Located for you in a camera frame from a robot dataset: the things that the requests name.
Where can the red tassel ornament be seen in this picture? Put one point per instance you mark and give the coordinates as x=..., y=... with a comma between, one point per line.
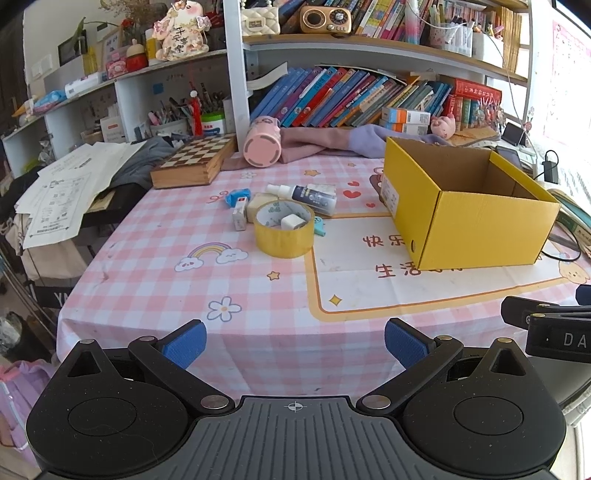
x=195, y=110

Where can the long white carton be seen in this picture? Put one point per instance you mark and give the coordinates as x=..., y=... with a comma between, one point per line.
x=85, y=85

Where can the small pink box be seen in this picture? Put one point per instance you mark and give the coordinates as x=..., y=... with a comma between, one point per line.
x=117, y=69

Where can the pink wall poster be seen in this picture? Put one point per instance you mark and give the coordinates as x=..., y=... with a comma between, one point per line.
x=568, y=83

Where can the yellow cardboard box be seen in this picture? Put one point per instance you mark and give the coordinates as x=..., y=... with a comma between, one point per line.
x=485, y=230

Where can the red round figurine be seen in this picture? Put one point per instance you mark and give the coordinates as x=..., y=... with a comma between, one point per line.
x=136, y=57

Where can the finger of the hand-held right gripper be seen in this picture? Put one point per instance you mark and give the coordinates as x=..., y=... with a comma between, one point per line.
x=585, y=294
x=515, y=311

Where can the colourful figure stand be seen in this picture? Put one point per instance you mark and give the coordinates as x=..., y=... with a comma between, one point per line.
x=491, y=114

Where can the pink paper figure decoration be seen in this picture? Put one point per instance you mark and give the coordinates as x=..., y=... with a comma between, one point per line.
x=180, y=37

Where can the small light blue item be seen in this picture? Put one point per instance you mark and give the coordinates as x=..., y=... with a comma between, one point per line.
x=319, y=226

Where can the white jar green lid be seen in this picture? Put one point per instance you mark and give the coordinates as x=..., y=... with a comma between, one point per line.
x=213, y=124

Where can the purple cloth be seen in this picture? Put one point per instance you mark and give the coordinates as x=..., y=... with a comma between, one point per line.
x=369, y=138

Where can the white bookshelf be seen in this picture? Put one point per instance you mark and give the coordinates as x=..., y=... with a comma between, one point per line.
x=235, y=92

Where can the holder of metal pens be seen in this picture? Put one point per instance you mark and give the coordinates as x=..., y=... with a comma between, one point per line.
x=213, y=99

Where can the beige cloth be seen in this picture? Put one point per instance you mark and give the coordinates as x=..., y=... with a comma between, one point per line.
x=51, y=258

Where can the pink pig toy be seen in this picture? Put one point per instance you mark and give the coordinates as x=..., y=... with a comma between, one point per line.
x=443, y=127

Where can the brown kraft envelope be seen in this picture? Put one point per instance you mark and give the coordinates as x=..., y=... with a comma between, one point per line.
x=478, y=136

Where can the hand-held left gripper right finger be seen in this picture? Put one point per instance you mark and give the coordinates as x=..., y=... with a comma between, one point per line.
x=406, y=344

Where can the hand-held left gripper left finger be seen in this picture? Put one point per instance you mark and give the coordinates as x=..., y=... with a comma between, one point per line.
x=184, y=344

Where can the clear pen organizer with pens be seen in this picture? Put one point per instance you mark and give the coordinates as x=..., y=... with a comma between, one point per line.
x=450, y=37

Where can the blue wet wipes pack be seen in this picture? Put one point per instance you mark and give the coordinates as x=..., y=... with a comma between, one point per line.
x=51, y=101

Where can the white box red label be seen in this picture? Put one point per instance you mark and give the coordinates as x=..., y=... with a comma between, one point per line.
x=113, y=129

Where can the purple pink backpack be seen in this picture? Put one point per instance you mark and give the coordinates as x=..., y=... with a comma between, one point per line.
x=23, y=406

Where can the row of blue red books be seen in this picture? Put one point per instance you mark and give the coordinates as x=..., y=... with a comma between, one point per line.
x=332, y=97

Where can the orange blue medicine box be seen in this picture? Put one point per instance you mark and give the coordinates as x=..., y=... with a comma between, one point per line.
x=406, y=115
x=406, y=129

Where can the beige square block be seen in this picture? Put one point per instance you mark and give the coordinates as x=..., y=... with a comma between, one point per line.
x=258, y=205

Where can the white spray bottle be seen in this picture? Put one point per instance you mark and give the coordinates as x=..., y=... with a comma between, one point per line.
x=314, y=196

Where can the pen cup with pens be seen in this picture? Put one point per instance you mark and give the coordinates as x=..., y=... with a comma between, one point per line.
x=168, y=124

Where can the black power adapter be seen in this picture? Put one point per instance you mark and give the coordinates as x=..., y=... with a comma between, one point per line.
x=550, y=168

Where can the pink cup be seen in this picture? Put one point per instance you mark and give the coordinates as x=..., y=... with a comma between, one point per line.
x=263, y=150

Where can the yellow tape roll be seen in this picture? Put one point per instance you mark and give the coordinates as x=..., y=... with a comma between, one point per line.
x=281, y=244

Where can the stack of white papers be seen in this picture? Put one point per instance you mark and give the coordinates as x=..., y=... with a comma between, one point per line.
x=64, y=194

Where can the black printed fabric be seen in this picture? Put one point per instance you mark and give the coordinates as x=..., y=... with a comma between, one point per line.
x=51, y=295

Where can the small black screen device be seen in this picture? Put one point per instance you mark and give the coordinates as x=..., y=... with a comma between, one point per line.
x=513, y=134

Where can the wooden chess box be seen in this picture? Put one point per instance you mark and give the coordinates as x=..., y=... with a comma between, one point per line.
x=194, y=154

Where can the red thick book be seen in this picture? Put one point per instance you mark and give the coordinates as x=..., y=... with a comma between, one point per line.
x=475, y=87

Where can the wooden retro radio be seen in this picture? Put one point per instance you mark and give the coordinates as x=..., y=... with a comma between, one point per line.
x=325, y=21

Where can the cream quilted handbag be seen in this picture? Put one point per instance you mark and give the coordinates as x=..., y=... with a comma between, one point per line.
x=260, y=21

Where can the small white stick box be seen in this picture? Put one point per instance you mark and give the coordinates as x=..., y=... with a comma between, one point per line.
x=239, y=218

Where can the black picture frame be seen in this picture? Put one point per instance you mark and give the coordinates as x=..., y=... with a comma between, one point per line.
x=71, y=50

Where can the grey cloth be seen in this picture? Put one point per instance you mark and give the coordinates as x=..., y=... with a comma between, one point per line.
x=143, y=161

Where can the stack of green books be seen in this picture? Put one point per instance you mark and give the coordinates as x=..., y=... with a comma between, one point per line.
x=575, y=217

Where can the pink checked desktop cloth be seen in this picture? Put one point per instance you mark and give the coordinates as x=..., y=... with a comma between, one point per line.
x=161, y=300

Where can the pastel gradient bottle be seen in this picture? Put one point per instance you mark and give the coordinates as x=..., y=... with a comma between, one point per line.
x=413, y=23

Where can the white charger plug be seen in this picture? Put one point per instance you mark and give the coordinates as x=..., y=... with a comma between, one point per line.
x=291, y=221

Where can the white storage box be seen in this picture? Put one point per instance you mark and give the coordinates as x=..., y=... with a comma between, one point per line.
x=487, y=50

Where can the dried flower bunch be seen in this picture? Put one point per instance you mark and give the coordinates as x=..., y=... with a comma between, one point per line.
x=134, y=11

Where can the row of thin colourful books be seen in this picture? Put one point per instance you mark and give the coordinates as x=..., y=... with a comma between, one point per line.
x=369, y=18

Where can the dark tablet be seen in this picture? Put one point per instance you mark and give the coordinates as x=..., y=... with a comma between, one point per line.
x=510, y=158

